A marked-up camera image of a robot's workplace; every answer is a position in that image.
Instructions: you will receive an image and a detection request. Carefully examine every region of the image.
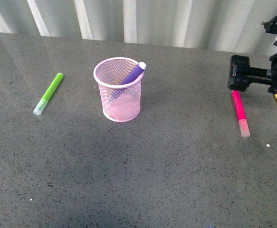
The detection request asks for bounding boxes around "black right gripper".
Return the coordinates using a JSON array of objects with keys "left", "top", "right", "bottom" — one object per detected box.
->
[{"left": 227, "top": 16, "right": 277, "bottom": 94}]

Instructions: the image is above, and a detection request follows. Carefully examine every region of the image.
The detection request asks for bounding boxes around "pink marker pen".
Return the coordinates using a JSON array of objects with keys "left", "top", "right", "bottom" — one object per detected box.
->
[{"left": 231, "top": 90, "right": 250, "bottom": 137}]

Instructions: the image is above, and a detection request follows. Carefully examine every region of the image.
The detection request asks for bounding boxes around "purple marker pen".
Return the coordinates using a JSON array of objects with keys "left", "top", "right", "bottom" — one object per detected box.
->
[{"left": 109, "top": 61, "right": 147, "bottom": 100}]

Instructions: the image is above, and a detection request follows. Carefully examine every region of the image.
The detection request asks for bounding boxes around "green marker pen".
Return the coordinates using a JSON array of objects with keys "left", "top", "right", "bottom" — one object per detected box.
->
[{"left": 33, "top": 73, "right": 64, "bottom": 115}]

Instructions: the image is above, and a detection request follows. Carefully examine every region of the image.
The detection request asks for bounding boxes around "white pleated curtain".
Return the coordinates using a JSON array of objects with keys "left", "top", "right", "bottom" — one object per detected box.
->
[{"left": 0, "top": 0, "right": 277, "bottom": 55}]

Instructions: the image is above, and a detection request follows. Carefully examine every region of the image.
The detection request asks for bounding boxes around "pink mesh pen cup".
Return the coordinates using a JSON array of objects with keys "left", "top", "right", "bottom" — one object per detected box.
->
[{"left": 93, "top": 57, "right": 144, "bottom": 122}]

